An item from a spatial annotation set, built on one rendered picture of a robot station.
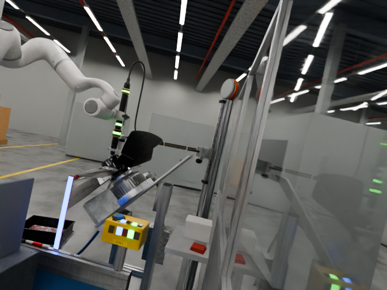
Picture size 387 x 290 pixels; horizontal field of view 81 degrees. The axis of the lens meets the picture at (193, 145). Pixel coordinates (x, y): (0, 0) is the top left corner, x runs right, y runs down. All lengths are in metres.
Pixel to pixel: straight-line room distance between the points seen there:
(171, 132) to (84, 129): 3.42
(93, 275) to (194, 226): 0.62
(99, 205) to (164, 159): 5.63
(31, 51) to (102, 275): 1.03
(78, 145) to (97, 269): 8.03
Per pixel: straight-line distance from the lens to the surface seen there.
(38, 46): 1.31
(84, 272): 1.17
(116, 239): 1.02
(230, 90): 1.68
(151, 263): 1.60
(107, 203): 1.40
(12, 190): 0.97
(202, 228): 1.48
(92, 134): 8.86
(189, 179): 7.05
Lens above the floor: 1.45
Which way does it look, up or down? 1 degrees down
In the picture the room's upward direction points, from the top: 12 degrees clockwise
